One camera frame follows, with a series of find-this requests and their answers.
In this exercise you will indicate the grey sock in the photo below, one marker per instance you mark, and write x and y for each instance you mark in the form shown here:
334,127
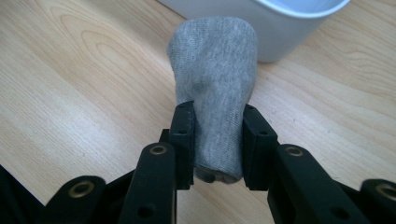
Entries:
214,93

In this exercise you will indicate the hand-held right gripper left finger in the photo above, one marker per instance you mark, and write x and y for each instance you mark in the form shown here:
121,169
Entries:
162,168

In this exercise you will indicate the white compartment storage box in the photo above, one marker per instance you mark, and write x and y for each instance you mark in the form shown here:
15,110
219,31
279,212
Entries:
280,28

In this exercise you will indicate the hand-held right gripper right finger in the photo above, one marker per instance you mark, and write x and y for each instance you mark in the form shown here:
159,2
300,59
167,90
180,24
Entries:
280,174

